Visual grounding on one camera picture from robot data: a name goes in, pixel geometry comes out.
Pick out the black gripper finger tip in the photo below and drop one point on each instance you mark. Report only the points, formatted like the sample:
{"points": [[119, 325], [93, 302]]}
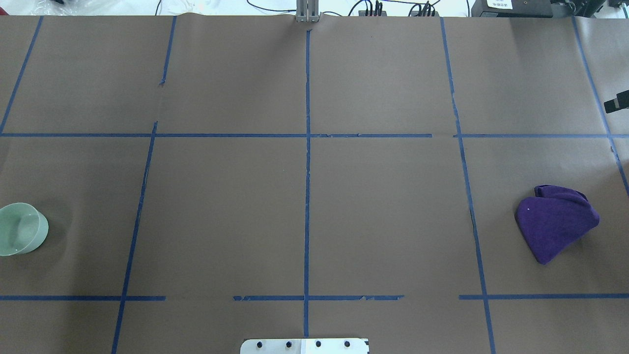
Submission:
{"points": [[620, 102]]}

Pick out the purple cloth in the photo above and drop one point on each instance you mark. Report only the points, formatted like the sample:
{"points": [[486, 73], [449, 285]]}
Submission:
{"points": [[553, 219]]}

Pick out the green ceramic bowl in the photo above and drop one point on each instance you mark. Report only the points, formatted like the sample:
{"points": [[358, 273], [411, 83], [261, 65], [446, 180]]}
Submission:
{"points": [[22, 229]]}

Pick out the black power box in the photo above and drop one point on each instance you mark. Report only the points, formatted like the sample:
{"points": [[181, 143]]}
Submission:
{"points": [[512, 8]]}

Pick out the aluminium frame post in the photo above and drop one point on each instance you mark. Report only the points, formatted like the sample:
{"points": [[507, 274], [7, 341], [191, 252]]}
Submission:
{"points": [[307, 11]]}

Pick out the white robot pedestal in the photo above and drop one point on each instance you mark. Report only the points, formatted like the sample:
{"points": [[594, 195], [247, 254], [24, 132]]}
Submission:
{"points": [[306, 346]]}

